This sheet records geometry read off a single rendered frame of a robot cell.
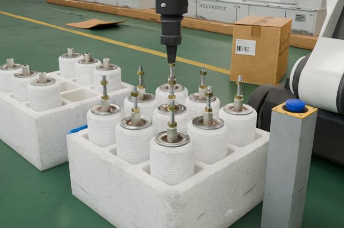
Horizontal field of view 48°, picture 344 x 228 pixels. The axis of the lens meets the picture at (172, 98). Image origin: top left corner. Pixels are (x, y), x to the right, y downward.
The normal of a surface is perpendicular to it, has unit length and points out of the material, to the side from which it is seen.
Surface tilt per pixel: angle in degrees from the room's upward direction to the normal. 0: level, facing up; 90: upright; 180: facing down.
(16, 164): 0
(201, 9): 90
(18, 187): 0
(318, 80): 73
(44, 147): 90
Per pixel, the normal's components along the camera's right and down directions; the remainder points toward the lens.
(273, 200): -0.70, 0.25
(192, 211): 0.71, 0.25
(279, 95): -0.52, -0.49
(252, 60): -0.44, 0.29
